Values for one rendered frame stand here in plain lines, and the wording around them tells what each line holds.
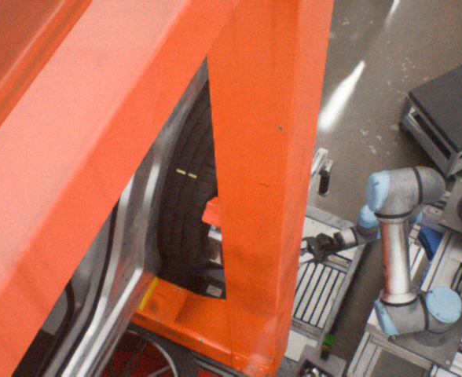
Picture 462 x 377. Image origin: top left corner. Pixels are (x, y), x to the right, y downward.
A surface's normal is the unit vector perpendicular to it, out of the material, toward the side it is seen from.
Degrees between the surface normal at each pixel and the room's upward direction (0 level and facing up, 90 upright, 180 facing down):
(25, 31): 0
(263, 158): 90
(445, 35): 0
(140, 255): 76
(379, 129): 0
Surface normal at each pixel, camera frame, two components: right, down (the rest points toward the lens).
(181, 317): -0.55, -0.61
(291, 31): -0.43, 0.79
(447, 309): 0.10, -0.51
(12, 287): 0.91, 0.36
